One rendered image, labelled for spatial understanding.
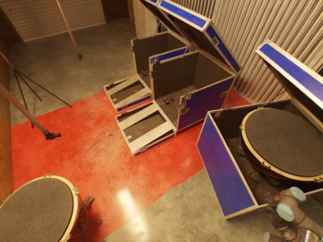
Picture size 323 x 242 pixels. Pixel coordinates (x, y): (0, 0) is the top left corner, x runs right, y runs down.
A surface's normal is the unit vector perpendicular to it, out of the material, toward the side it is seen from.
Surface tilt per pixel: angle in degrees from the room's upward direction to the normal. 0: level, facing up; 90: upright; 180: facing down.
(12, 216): 0
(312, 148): 0
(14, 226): 0
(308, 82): 52
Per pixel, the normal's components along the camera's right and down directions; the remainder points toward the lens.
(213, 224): 0.00, -0.62
